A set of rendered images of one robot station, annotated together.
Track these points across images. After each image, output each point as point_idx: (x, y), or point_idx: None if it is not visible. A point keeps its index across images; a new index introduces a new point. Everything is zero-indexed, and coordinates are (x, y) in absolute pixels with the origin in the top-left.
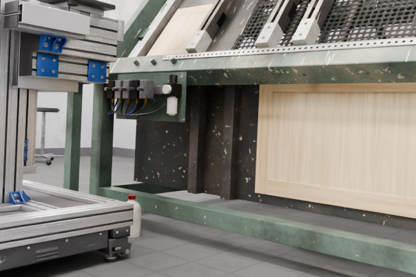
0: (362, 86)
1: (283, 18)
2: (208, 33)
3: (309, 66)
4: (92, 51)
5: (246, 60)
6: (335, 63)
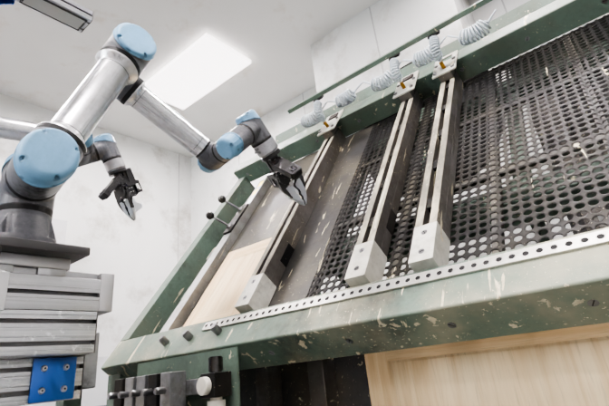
0: (560, 331)
1: (381, 234)
2: (268, 276)
3: (460, 306)
4: (36, 339)
5: (334, 313)
6: (517, 292)
